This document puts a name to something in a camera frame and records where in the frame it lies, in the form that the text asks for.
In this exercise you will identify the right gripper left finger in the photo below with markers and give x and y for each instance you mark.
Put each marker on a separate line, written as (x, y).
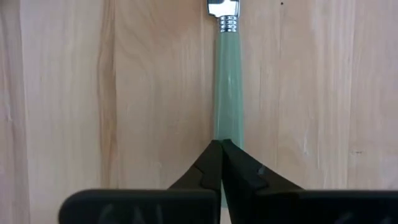
(186, 202)

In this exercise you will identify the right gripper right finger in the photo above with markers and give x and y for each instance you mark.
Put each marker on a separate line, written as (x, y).
(264, 202)

